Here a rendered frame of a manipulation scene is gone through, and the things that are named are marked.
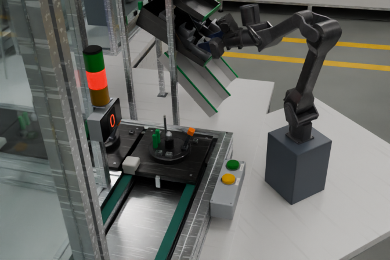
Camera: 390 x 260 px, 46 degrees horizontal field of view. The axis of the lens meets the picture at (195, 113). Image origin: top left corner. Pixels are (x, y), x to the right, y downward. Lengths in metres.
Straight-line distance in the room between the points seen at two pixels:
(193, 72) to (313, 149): 0.56
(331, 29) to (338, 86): 2.76
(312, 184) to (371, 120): 2.13
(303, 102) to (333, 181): 0.36
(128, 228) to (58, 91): 0.98
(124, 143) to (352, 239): 0.78
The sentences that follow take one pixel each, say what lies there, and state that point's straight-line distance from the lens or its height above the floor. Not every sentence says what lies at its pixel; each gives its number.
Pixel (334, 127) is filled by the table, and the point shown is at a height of 0.86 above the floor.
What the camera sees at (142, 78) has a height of 0.86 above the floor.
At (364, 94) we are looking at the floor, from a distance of 3.92.
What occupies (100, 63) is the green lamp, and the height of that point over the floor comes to 1.38.
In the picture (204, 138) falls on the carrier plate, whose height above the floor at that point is 0.97.
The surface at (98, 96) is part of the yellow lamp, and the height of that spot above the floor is 1.29.
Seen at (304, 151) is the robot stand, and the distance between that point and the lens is 1.40.
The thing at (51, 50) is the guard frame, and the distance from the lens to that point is 0.40.
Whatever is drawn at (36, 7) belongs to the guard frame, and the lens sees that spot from 0.39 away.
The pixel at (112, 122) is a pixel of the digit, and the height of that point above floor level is 1.20.
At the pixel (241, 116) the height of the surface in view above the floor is 0.86.
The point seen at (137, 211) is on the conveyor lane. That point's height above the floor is 0.92.
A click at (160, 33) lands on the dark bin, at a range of 1.59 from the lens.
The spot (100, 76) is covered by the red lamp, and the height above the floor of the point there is 1.35.
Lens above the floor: 1.90
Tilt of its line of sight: 33 degrees down
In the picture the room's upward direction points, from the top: 2 degrees counter-clockwise
